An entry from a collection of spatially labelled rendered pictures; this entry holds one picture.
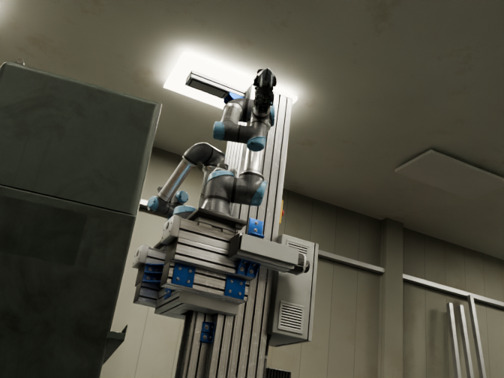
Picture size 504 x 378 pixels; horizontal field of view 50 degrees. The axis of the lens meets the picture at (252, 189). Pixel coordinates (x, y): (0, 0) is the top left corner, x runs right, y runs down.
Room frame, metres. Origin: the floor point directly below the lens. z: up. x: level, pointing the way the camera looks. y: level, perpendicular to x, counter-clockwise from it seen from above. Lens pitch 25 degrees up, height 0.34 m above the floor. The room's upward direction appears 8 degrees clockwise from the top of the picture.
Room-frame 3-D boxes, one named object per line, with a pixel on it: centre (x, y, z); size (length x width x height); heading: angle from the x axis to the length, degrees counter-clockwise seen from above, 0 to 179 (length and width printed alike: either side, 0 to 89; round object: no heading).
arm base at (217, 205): (2.18, 0.15, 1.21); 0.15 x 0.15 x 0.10
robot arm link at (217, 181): (2.18, 0.14, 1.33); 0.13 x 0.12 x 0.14; 91
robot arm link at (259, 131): (1.92, 0.02, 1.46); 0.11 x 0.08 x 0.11; 91
